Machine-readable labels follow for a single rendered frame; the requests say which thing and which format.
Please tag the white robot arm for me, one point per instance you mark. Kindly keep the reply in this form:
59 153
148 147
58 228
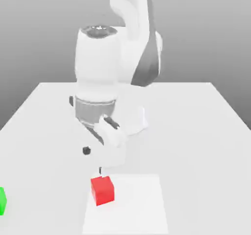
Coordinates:
97 62

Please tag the small green cube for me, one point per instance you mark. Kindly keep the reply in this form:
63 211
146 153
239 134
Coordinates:
2 200

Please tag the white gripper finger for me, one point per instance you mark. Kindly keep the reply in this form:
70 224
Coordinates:
100 170

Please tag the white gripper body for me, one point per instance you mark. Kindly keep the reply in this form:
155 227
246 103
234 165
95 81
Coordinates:
109 157

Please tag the small red cube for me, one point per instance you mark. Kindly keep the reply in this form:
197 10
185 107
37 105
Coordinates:
103 191

